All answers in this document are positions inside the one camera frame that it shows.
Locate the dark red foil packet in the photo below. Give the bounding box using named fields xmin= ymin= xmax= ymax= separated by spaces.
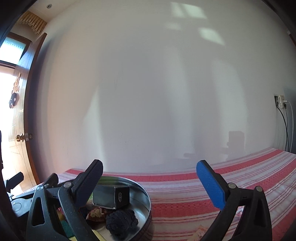
xmin=86 ymin=207 xmax=109 ymax=222

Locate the black small box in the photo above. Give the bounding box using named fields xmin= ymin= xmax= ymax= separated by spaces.
xmin=93 ymin=185 xmax=130 ymax=210

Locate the dark navy yarn ball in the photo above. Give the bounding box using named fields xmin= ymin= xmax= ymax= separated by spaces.
xmin=106 ymin=209 xmax=138 ymax=240

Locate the round cookie tin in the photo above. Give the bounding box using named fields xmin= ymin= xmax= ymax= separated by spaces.
xmin=79 ymin=176 xmax=154 ymax=240

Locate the yellow green sponge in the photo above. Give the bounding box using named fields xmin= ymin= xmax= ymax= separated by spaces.
xmin=57 ymin=208 xmax=74 ymax=239

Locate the green juice carton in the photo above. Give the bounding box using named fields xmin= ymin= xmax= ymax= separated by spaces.
xmin=89 ymin=176 xmax=125 ymax=206

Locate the wooden door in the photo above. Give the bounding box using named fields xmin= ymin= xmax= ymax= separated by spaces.
xmin=9 ymin=33 xmax=47 ymax=191

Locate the brass door knob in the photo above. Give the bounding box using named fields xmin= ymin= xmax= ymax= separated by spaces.
xmin=16 ymin=133 xmax=33 ymax=142

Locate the door hanging ornament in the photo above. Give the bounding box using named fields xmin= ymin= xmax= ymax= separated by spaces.
xmin=9 ymin=73 xmax=21 ymax=108

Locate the yellow fringed valance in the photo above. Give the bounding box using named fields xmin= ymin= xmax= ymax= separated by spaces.
xmin=17 ymin=11 xmax=47 ymax=35

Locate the black power cable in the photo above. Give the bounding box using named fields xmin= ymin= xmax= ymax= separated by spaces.
xmin=276 ymin=105 xmax=290 ymax=151

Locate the wall power socket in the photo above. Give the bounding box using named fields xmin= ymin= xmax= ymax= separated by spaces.
xmin=274 ymin=95 xmax=287 ymax=108

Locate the white power cable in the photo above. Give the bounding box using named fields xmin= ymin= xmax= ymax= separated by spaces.
xmin=283 ymin=100 xmax=294 ymax=152

